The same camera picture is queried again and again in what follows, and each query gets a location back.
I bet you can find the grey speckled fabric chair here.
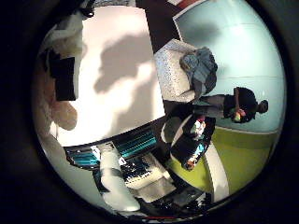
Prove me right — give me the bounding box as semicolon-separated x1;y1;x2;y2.
152;38;200;104

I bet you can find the blue clothing bundle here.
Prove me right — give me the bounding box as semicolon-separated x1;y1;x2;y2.
179;46;219;96

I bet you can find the black colourful bag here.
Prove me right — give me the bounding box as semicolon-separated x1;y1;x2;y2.
170;115;217;172

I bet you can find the person in dark clothes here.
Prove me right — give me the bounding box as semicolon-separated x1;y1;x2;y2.
192;87;269;124

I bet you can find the colourful toy ball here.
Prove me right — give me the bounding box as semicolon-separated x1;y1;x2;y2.
232;108;247;123

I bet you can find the blue cable rack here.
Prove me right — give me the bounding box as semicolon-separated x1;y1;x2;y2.
64;127;158;167

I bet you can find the red cable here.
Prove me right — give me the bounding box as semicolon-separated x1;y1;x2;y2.
136;215;178;221

